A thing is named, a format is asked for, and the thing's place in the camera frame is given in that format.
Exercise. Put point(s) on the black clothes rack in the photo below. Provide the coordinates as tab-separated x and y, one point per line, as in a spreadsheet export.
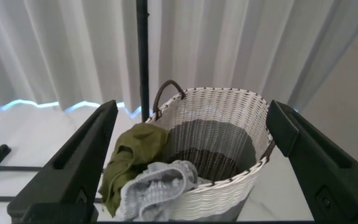
142	62

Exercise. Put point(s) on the olive green garment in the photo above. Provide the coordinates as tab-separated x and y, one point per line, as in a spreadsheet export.
138	140

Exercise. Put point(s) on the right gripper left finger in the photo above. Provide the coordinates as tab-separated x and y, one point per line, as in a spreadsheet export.
36	199

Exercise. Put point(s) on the white laundry basket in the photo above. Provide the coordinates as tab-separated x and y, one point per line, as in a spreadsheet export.
216	102

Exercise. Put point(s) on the white curtain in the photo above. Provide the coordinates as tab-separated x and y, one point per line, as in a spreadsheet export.
73	46

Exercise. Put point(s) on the pale grey shorts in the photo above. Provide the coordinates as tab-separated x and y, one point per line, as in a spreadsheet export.
154	189

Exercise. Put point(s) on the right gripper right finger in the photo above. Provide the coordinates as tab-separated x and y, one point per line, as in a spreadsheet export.
346	193

